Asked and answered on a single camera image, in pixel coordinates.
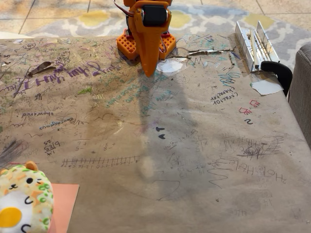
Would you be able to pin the grey sofa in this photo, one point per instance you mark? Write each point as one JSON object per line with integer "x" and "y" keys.
{"x": 302, "y": 92}

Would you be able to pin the plush toy with green spots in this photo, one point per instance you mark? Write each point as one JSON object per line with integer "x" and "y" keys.
{"x": 22, "y": 199}

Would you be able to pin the white paper scrap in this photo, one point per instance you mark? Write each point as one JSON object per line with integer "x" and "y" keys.
{"x": 266, "y": 87}

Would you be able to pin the orange grid robot base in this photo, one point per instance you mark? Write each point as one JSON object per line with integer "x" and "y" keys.
{"x": 126, "y": 44}

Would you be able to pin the grey yellow patterned rug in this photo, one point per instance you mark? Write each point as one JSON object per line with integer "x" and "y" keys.
{"x": 209, "y": 21}

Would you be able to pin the pink paper sheet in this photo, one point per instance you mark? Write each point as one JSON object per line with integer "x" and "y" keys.
{"x": 64, "y": 206}

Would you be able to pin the black red base clamp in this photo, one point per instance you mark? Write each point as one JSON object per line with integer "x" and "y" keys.
{"x": 166, "y": 34}

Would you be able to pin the scribbled brown paper table cover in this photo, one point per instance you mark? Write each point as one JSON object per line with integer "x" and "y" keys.
{"x": 170, "y": 145}

